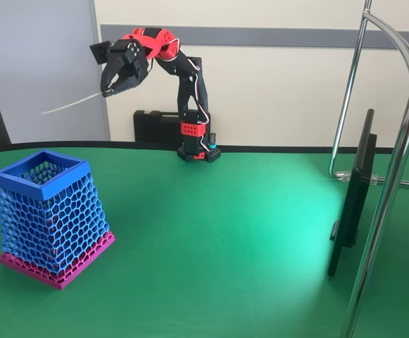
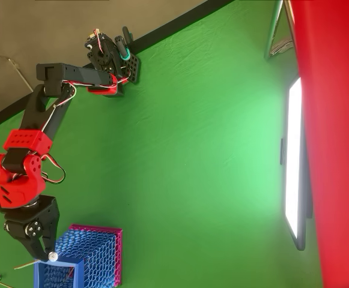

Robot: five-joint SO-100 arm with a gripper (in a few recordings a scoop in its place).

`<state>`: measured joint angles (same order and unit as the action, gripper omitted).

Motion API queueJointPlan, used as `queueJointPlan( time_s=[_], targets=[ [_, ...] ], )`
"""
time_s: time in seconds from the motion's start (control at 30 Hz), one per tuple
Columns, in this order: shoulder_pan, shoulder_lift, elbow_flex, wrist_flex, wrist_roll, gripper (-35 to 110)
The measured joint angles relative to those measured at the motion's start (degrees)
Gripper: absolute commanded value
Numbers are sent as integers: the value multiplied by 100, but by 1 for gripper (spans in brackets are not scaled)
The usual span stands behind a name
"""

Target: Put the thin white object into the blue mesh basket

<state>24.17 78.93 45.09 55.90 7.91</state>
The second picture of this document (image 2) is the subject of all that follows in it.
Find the thin white stick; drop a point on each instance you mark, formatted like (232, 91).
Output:
(53, 256)

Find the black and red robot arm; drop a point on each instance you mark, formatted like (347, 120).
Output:
(78, 73)

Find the blue and pink lattice basket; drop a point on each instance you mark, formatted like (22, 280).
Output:
(99, 255)

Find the green table cloth black edge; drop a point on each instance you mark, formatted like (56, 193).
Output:
(192, 150)

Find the chrome tube stand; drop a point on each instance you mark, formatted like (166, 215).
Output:
(272, 30)

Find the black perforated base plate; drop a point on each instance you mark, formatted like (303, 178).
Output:
(133, 67)

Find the large red blurred post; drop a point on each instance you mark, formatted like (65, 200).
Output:
(336, 150)

